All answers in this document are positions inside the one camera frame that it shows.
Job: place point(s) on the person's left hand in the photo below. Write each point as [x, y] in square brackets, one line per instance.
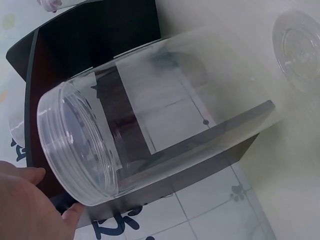
[22, 207]

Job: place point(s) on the clear plastic container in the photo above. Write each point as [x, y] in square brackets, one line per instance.
[17, 127]

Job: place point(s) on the clear plastic jar with lid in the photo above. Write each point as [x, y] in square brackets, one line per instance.
[105, 140]

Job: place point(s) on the black open box stand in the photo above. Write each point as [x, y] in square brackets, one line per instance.
[75, 40]

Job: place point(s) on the small clear jar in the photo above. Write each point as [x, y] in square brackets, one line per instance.
[58, 4]

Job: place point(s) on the round clear plastic lid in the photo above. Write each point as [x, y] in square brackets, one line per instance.
[298, 47]

